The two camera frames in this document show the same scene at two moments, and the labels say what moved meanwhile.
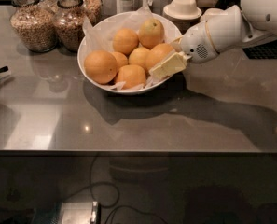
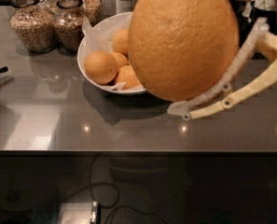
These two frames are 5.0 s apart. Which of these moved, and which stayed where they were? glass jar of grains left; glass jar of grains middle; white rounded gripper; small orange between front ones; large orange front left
Moved: white rounded gripper
Stayed: small orange between front ones; glass jar of grains left; glass jar of grains middle; large orange front left
